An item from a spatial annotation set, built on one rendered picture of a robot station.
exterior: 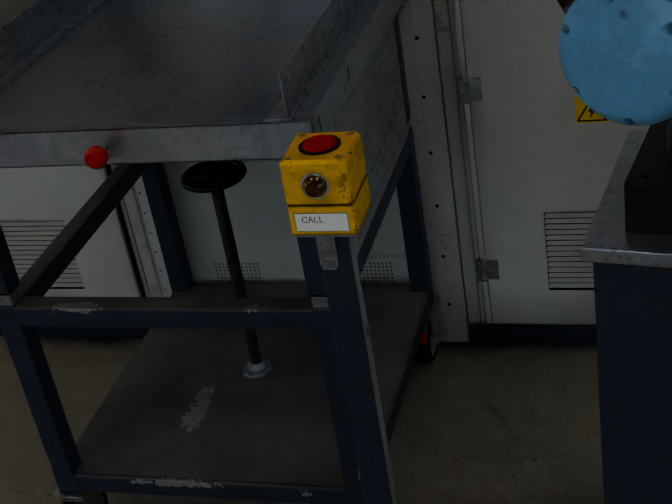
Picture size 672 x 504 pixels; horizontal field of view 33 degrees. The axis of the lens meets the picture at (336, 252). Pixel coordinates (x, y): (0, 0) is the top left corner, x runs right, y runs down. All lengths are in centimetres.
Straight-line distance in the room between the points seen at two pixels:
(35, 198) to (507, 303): 106
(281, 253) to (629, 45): 144
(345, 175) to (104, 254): 140
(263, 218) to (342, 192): 116
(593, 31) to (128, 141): 72
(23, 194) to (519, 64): 114
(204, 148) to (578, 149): 87
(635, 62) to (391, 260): 133
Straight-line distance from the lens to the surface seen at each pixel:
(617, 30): 116
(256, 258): 250
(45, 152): 170
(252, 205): 243
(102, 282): 266
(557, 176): 224
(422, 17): 217
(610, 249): 134
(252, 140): 156
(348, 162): 128
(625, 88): 118
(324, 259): 137
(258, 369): 221
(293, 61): 156
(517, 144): 222
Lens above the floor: 144
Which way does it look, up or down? 30 degrees down
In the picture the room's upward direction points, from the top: 10 degrees counter-clockwise
